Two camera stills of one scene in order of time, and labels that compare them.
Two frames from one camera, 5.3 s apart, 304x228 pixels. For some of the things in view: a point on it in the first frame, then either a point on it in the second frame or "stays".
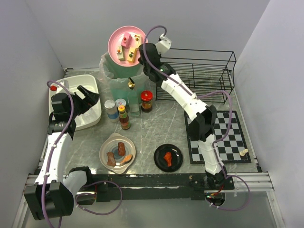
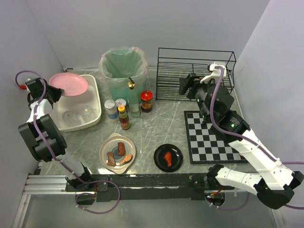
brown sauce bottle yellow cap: [123, 118] stays
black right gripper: [144, 58] → [191, 85]
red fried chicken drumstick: [168, 156] stays
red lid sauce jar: [147, 97] stays
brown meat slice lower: [111, 160] stays
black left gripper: [83, 99] → [52, 92]
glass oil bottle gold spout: [133, 99] stays
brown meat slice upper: [121, 150] stays
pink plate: [114, 41] → [73, 84]
